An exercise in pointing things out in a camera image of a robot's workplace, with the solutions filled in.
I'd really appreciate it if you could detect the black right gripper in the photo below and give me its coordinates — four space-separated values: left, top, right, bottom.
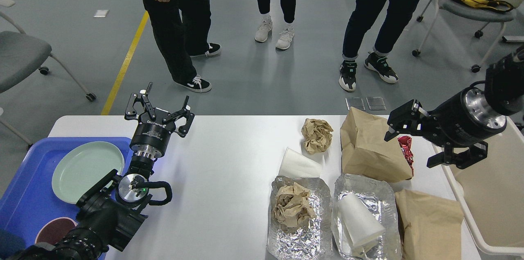
384 88 507 169

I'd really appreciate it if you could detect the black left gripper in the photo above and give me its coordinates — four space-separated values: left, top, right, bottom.
125 81 195 158

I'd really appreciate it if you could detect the brown paper bag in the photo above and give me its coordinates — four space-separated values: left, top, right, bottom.
340 107 413 183
395 190 463 260

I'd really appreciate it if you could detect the green plate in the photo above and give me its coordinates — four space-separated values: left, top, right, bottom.
51 141 125 204

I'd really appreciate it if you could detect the brown paper ball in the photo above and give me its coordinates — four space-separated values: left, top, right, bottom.
301 118 334 154

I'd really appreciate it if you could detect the dark teal cup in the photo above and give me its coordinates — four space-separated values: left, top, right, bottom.
0 229 26 260

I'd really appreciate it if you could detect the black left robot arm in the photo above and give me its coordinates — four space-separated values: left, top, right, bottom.
9 83 194 260

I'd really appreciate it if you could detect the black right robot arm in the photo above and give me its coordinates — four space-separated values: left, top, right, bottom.
384 47 524 169

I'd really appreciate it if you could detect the red foil wrapper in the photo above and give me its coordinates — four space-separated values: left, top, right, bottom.
398 136 414 177

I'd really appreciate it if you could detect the beige plastic bin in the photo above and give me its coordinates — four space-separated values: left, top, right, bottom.
435 119 524 260

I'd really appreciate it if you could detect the person in black trousers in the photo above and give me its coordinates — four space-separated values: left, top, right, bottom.
142 0 221 93

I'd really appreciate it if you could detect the grey chair left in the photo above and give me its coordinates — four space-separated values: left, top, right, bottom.
0 11 96 146

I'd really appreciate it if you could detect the person in dark jeans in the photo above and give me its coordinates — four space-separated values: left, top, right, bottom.
339 0 434 92

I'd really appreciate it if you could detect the blue plastic tray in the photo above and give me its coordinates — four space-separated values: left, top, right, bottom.
1 137 133 246

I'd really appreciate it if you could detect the crumpled brown paper on foil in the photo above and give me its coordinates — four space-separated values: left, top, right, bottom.
273 182 316 229

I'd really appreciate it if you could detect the aluminium foil sheet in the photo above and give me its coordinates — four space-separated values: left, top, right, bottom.
266 176 333 260

